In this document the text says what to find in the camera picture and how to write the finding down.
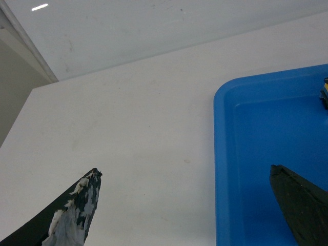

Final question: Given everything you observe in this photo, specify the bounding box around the yellow push button switch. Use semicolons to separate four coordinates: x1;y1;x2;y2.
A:
319;77;328;110

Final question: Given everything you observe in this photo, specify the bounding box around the white whiteboard panel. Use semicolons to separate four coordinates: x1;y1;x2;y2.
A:
1;1;327;82

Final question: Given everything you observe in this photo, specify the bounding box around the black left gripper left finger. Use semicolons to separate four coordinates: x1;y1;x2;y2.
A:
1;168;102;245

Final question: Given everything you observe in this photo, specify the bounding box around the blue plastic tray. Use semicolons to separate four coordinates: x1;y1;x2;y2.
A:
214;64;327;245

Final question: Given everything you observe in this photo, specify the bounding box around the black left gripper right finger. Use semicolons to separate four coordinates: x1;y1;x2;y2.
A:
270;165;327;245

